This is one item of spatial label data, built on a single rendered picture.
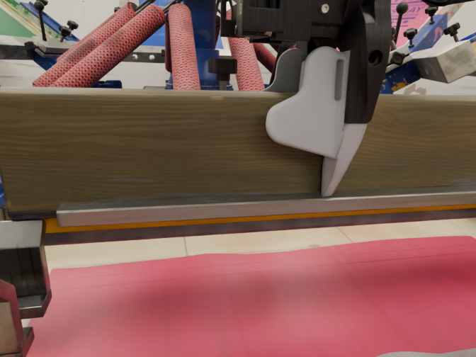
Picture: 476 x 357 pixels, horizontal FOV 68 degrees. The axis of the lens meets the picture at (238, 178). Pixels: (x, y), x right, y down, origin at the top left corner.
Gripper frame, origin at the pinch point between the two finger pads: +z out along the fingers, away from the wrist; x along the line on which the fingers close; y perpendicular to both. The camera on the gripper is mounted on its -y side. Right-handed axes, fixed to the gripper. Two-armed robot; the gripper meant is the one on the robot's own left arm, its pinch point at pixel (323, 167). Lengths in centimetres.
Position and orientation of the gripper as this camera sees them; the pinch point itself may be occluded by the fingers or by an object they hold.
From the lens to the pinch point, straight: 26.3
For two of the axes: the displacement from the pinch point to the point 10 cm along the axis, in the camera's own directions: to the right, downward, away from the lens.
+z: -0.3, 9.5, 3.2
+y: -9.8, 0.4, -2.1
